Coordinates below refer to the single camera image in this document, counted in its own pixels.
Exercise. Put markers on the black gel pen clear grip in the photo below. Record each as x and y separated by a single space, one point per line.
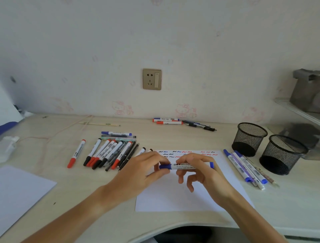
112 136

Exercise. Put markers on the person's left hand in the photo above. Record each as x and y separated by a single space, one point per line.
132 180

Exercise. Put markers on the mint green slim pen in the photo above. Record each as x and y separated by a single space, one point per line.
122 139

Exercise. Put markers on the paper-wrapped chopsticks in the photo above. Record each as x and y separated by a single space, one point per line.
100 124

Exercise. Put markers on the person's left forearm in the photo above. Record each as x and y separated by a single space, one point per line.
67 220

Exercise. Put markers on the gold wall socket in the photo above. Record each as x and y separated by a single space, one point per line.
148 79

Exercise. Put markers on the person's right hand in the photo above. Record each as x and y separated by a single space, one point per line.
215 182

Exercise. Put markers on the light wooden table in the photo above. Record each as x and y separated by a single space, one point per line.
62 185

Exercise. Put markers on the black slim pen silver tip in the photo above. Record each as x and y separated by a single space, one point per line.
130 155
133 144

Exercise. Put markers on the purple slim pen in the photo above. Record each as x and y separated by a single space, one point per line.
243 169

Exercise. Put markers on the clear acrylic rack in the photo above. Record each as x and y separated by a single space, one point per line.
297 110

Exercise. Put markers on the small white scrap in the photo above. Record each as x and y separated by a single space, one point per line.
27 114

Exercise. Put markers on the black mesh cup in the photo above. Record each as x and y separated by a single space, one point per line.
248 139
282 155

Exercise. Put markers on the white plastic bag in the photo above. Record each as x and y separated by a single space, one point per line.
8 112

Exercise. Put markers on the crumpled white tissue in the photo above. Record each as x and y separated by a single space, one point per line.
7 149

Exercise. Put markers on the pile of assorted pens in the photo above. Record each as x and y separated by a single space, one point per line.
170 122

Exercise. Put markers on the white slim pen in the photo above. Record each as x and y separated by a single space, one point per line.
261 186

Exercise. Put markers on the blank white paper sheet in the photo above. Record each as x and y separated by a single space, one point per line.
20 195

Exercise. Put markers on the white paper sheet with squiggles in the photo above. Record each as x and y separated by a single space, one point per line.
162 200

